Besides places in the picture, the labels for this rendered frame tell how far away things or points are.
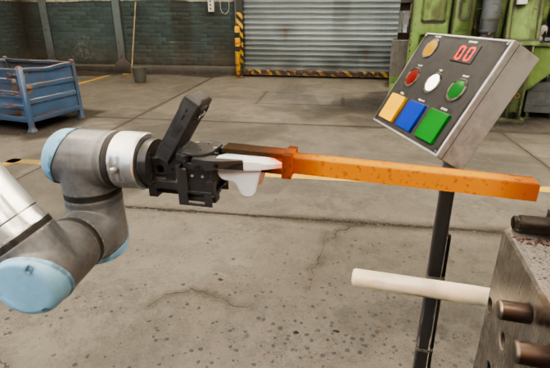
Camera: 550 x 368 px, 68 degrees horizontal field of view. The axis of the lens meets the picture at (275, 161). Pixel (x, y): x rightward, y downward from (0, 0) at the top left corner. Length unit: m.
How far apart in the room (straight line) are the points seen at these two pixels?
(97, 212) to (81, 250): 0.08
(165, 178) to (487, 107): 0.68
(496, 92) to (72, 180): 0.83
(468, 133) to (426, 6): 4.58
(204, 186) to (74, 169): 0.20
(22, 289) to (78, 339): 1.36
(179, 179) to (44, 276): 0.21
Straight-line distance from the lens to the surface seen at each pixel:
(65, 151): 0.70
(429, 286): 1.09
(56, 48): 10.52
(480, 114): 0.98
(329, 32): 8.52
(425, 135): 1.00
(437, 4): 5.51
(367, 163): 0.56
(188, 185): 0.61
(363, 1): 8.51
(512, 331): 0.75
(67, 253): 0.64
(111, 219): 0.72
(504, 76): 0.99
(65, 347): 1.97
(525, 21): 5.64
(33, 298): 0.64
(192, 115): 0.58
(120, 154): 0.64
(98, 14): 9.89
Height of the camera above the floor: 1.25
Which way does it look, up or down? 20 degrees down
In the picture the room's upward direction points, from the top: straight up
